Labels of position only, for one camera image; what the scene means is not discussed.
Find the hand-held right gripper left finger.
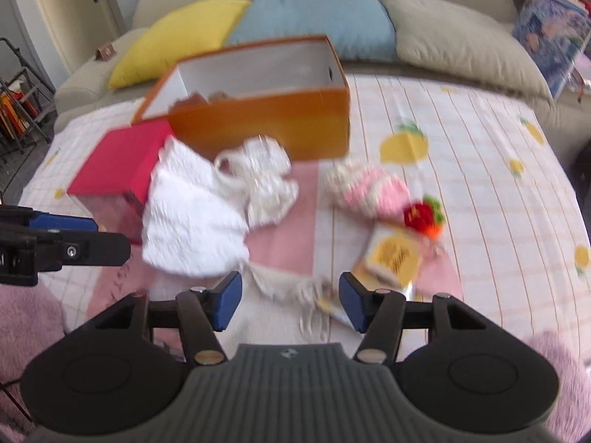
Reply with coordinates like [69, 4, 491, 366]
[95, 271, 244, 365]

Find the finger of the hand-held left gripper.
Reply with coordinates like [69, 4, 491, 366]
[25, 232, 131, 272]
[0, 205, 99, 241]

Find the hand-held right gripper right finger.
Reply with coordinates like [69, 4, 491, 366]
[338, 272, 492, 365]

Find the beige fringed cloth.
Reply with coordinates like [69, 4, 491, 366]
[245, 263, 334, 333]

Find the white cloth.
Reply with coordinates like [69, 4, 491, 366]
[141, 136, 251, 274]

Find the pink white crochet pouch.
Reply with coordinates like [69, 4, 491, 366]
[323, 159, 411, 222]

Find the white plastic bag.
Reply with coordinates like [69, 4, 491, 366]
[213, 135, 300, 228]

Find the orange cardboard box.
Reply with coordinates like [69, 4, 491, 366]
[131, 35, 351, 162]

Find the yellow snack packet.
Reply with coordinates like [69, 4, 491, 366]
[318, 224, 426, 328]

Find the pink fuzzy fabric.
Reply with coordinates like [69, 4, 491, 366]
[0, 281, 65, 430]
[526, 330, 591, 443]

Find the crochet strawberry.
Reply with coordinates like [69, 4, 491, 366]
[403, 195, 446, 241]

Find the black folding cart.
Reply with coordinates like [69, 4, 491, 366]
[0, 37, 54, 162]

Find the checked lemon print blanket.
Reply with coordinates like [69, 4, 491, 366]
[21, 74, 591, 351]

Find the cream door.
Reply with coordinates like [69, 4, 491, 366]
[25, 0, 125, 75]

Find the yellow cushion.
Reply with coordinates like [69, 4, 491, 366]
[107, 0, 252, 90]

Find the beige cushion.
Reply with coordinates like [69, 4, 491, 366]
[381, 0, 555, 100]

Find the blue cushion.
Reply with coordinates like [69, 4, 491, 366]
[225, 0, 398, 63]

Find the blue printed pillow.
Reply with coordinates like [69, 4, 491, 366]
[512, 0, 591, 100]

